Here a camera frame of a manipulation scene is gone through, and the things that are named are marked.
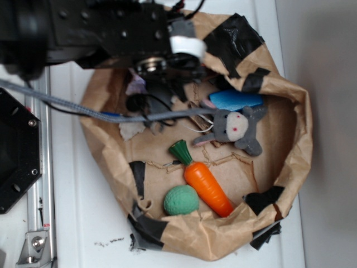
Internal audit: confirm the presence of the orange toy carrot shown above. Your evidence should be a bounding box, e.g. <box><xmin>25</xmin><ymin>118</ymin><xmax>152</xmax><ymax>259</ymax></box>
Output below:
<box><xmin>168</xmin><ymin>140</ymin><xmax>234</xmax><ymax>218</ymax></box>

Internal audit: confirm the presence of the grey braided cable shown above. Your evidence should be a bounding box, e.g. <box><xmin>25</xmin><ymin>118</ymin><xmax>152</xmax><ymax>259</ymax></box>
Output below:
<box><xmin>0</xmin><ymin>78</ymin><xmax>218</xmax><ymax>123</ymax></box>

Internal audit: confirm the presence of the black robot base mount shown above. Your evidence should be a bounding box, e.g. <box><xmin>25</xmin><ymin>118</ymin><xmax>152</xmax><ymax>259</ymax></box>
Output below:
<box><xmin>1</xmin><ymin>88</ymin><xmax>41</xmax><ymax>214</ymax></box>

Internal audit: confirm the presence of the white paper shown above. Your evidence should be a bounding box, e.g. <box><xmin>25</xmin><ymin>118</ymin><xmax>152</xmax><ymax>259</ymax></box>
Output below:
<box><xmin>119</xmin><ymin>69</ymin><xmax>147</xmax><ymax>141</ymax></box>

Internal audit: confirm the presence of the blue wooden block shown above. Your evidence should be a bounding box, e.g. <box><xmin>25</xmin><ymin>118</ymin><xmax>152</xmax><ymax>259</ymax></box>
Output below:
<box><xmin>209</xmin><ymin>89</ymin><xmax>263</xmax><ymax>111</ymax></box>

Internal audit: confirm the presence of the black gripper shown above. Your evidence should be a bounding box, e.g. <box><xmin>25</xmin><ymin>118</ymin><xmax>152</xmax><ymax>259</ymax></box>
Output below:
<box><xmin>94</xmin><ymin>1</ymin><xmax>206</xmax><ymax>82</ymax></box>

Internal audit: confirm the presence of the brown paper bag tray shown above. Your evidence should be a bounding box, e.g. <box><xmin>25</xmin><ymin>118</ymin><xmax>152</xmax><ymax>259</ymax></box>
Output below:
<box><xmin>81</xmin><ymin>13</ymin><xmax>313</xmax><ymax>261</ymax></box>

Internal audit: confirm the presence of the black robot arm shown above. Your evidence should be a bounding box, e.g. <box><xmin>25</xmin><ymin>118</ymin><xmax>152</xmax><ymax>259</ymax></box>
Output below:
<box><xmin>1</xmin><ymin>1</ymin><xmax>206</xmax><ymax>82</ymax></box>

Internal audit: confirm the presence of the green textured ball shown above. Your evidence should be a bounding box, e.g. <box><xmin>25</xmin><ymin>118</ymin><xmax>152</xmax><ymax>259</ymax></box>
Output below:
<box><xmin>163</xmin><ymin>185</ymin><xmax>199</xmax><ymax>216</ymax></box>

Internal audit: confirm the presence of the metal corner bracket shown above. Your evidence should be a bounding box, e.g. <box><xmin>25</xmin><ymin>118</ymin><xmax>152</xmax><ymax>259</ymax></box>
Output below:
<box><xmin>16</xmin><ymin>231</ymin><xmax>52</xmax><ymax>267</ymax></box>

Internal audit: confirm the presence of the aluminium extrusion rail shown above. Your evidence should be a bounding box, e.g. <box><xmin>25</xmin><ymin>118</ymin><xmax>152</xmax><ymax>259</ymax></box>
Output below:
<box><xmin>23</xmin><ymin>66</ymin><xmax>56</xmax><ymax>268</ymax></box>

